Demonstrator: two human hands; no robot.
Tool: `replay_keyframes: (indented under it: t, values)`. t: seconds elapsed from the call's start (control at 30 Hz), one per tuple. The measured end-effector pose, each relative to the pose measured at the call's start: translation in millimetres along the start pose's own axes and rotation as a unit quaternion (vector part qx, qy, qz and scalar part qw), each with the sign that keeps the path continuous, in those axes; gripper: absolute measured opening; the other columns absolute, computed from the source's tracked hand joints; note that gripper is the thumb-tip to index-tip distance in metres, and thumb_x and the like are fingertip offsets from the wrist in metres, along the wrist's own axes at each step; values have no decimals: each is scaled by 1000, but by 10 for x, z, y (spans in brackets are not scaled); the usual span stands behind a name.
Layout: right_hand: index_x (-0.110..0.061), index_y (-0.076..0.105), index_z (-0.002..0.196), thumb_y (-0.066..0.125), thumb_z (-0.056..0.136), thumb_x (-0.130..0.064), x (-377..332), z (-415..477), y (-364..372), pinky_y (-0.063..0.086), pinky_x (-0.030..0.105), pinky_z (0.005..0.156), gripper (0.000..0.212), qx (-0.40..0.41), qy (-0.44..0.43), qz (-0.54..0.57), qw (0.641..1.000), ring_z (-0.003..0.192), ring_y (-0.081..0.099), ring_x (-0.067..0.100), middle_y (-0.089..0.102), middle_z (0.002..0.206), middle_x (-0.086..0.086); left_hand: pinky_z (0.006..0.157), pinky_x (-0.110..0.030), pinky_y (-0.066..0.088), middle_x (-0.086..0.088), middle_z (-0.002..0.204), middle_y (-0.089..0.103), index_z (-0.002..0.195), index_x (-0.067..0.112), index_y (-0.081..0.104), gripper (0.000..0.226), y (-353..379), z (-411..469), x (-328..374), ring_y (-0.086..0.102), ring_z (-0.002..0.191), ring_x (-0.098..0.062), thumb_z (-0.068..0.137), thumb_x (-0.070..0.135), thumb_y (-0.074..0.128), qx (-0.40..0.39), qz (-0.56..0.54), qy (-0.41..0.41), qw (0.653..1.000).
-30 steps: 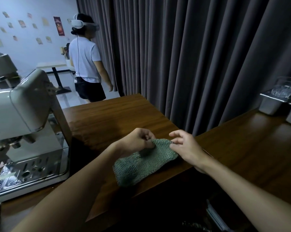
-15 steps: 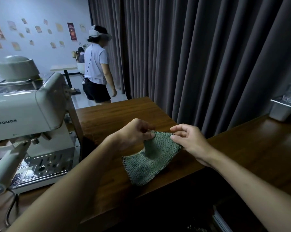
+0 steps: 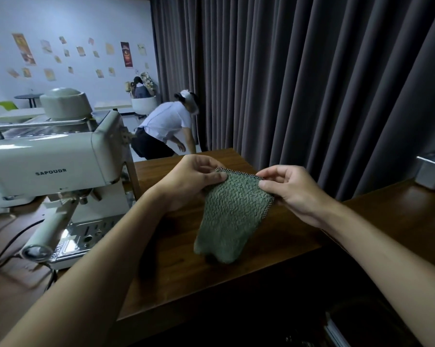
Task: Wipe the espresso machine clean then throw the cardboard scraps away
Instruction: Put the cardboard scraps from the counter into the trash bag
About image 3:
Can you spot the person's left hand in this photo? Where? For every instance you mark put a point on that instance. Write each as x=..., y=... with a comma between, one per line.
x=183, y=180

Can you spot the person's right hand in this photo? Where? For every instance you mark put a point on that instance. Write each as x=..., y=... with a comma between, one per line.
x=300, y=195

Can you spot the person's right thumb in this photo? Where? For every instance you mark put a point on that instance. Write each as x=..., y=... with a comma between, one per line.
x=271, y=187

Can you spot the person's left thumb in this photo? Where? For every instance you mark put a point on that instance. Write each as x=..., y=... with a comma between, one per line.
x=213, y=179

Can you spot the green textured cloth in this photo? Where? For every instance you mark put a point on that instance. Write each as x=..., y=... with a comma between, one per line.
x=232, y=220

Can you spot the person's right forearm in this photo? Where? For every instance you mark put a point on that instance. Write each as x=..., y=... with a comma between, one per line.
x=391, y=271

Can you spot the person's left forearm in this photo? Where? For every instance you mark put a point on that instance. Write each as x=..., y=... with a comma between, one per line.
x=91, y=278

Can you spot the white tub chair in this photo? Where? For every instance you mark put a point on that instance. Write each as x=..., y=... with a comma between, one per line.
x=144, y=104

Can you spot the dark grey curtain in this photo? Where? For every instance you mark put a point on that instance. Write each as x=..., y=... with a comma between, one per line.
x=311, y=86

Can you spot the white table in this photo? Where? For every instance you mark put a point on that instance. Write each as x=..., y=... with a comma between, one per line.
x=110, y=105

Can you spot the steel drip tray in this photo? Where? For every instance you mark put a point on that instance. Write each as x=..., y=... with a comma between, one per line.
x=87, y=236

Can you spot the cream espresso machine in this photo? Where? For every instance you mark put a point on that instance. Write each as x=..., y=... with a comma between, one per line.
x=58, y=166

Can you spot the white rectangular container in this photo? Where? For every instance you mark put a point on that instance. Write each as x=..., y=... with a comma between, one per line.
x=432, y=173

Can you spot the cream round canister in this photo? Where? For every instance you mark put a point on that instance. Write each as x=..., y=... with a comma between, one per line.
x=65, y=104

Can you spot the round black side table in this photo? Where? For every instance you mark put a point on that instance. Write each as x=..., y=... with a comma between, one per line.
x=29, y=96

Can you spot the green chair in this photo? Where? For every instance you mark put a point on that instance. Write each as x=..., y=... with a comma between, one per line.
x=0, y=104

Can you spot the tall dark wall poster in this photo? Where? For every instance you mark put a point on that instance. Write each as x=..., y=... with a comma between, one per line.
x=126, y=54

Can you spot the group of small wall posters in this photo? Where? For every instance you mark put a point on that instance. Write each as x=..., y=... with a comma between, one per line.
x=80, y=51

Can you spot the tall orange wall poster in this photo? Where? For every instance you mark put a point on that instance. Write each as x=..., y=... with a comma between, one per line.
x=24, y=48

